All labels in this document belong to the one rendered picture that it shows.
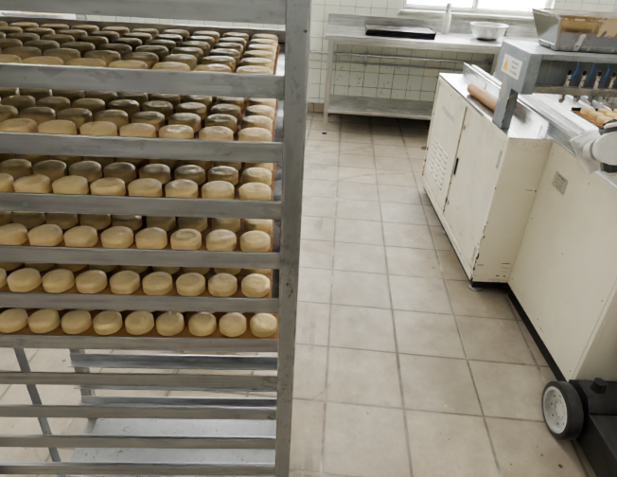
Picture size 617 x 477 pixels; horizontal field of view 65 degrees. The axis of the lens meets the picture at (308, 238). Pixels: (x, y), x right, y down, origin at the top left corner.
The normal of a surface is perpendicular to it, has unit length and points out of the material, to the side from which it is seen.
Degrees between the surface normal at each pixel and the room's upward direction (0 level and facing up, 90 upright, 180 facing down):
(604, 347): 90
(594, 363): 90
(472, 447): 0
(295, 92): 90
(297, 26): 90
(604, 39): 115
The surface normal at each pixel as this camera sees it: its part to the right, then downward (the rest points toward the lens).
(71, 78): 0.03, 0.51
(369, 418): 0.05, -0.86
